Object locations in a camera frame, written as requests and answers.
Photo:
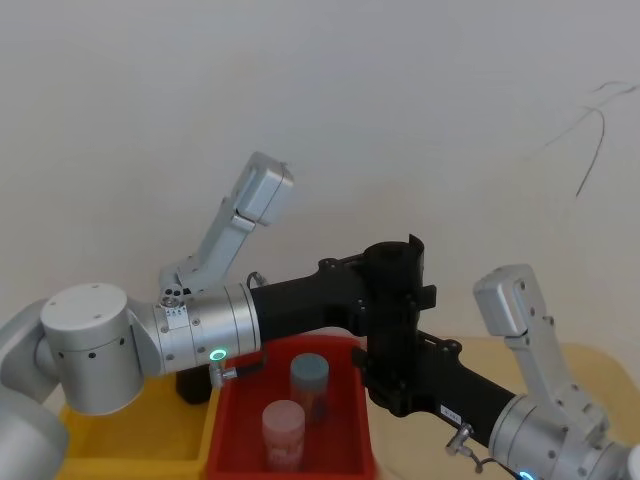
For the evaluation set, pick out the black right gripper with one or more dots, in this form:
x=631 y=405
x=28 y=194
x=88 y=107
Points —
x=465 y=390

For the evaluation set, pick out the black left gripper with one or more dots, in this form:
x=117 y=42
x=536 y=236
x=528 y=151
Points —
x=295 y=307

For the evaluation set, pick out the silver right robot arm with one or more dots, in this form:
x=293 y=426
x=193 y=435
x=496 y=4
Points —
x=545 y=430

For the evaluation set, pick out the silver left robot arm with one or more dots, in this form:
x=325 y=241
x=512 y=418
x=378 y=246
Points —
x=100 y=340

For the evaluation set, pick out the clear jar with grey-blue lid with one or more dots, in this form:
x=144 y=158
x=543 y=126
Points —
x=310 y=372

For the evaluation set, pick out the clear jar with pink lid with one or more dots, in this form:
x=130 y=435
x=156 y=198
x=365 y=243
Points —
x=283 y=425

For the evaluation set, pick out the red plastic bin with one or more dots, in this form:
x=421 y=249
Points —
x=240 y=430

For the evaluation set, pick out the yellow plastic bin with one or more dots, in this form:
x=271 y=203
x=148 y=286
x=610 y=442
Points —
x=130 y=435

